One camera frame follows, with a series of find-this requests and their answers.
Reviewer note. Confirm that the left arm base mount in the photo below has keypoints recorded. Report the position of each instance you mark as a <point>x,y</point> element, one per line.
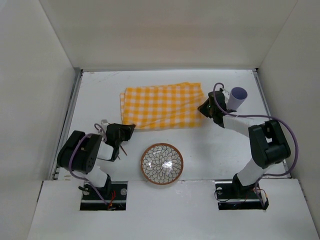
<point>115,198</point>

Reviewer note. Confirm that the left aluminium rail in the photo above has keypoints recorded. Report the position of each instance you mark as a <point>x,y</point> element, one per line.
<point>67,121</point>

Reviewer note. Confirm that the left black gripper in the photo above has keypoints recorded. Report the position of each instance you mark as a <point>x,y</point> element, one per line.
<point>117,149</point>

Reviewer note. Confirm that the aluminium rail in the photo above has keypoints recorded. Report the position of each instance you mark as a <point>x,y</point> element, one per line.
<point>67,121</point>
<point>259,85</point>

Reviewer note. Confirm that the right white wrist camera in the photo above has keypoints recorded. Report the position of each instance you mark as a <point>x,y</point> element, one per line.
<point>226,93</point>

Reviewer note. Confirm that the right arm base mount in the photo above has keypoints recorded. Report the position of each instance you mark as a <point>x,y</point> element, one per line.
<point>253,198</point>

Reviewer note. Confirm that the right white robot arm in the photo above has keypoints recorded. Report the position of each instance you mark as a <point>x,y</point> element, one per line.
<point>268,144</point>

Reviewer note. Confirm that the right aluminium rail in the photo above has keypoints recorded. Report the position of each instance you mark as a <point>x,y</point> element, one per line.
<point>259,85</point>

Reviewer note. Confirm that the yellow white checkered cloth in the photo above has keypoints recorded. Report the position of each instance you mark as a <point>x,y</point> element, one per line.
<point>160,107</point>

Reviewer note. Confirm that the floral patterned ceramic bowl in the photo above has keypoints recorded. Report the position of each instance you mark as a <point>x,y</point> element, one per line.
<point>161,164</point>

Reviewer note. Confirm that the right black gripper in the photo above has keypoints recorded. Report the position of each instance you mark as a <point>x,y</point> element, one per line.
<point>210,108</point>

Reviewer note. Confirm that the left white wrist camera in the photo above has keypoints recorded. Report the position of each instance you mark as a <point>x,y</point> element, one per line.
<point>104,123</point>

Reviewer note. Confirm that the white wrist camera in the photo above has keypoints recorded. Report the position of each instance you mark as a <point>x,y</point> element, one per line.
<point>104,123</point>
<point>226,93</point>

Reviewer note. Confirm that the lilac plastic cup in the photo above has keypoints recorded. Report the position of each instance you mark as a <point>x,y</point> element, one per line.
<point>236,97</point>

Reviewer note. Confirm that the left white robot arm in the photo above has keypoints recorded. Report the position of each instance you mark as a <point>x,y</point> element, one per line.
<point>81,151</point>

